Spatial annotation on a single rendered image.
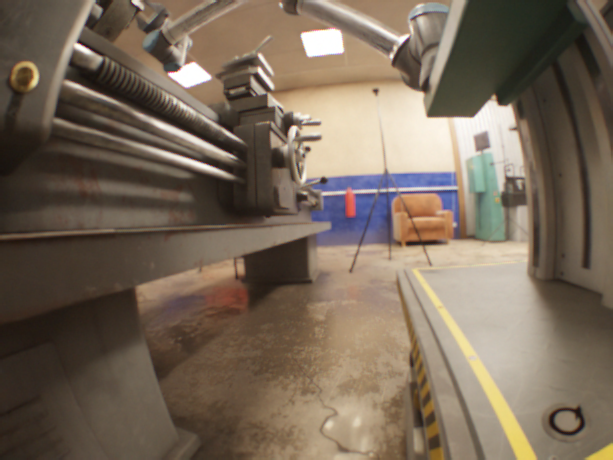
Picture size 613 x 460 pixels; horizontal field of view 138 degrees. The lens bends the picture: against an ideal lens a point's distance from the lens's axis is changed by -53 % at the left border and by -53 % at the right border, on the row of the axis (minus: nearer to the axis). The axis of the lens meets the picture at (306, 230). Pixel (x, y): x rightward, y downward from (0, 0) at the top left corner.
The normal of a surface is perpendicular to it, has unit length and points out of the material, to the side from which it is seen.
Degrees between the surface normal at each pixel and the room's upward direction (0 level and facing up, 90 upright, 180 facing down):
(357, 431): 0
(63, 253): 90
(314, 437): 0
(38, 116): 90
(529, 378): 0
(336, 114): 90
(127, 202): 90
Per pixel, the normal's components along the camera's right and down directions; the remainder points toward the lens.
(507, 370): -0.05, -1.00
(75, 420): 0.98, -0.05
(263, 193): -0.19, 0.04
